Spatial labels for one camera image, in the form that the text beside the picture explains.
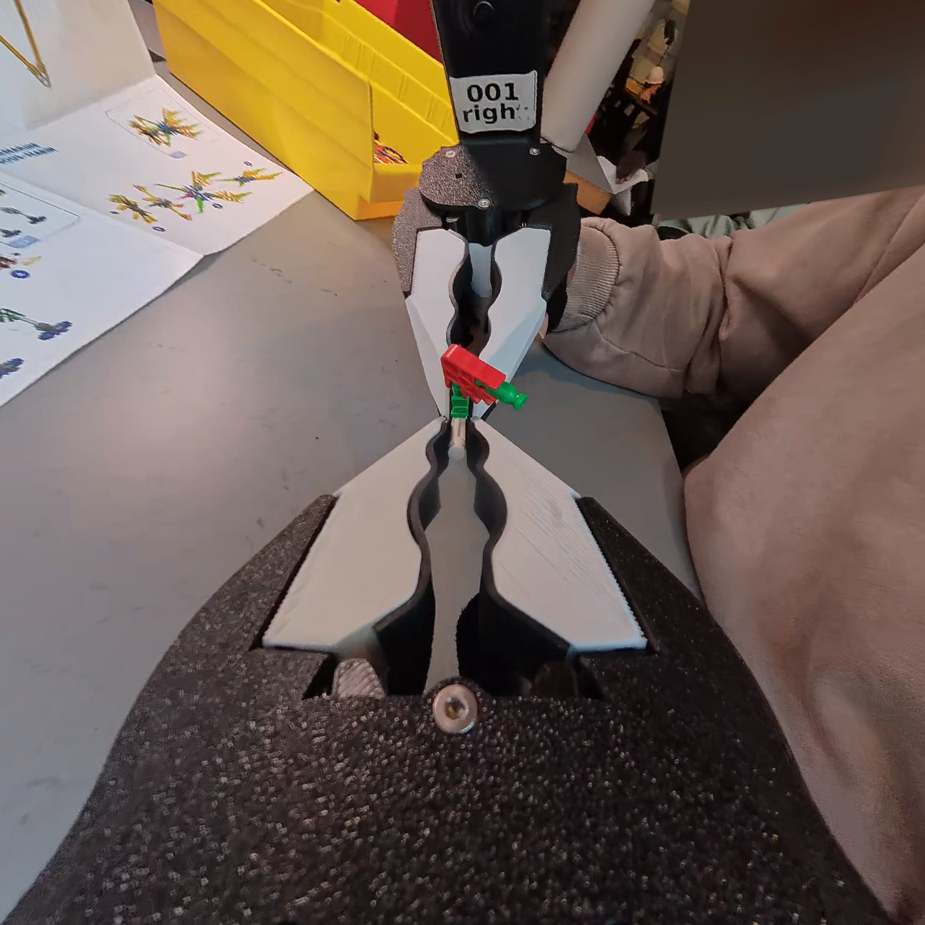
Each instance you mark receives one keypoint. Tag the person's right forearm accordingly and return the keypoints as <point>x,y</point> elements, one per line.
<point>694,318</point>

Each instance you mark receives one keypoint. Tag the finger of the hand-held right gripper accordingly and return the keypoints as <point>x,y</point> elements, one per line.
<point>434,297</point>
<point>523,289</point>

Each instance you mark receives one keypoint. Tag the white toy rod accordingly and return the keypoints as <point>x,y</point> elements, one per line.
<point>460,434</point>

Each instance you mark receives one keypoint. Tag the stacked yellow storage bins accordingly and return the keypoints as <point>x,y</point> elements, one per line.
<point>275,87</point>

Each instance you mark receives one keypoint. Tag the white cylindrical bottle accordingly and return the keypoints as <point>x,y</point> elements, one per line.
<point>600,65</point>

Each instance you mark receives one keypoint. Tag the red storage bin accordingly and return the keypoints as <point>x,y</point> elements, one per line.
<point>405,22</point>

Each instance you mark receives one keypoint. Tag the red toy connector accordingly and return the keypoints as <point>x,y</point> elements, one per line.
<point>470,373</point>

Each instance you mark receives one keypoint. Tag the toy instruction poster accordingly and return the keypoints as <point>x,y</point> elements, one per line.
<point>87,246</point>

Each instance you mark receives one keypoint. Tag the grey desk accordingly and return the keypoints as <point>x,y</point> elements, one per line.
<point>260,434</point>

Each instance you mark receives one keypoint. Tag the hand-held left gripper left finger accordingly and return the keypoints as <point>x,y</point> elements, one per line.
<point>347,578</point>

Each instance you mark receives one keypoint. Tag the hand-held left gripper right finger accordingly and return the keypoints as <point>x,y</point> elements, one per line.
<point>564,578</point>

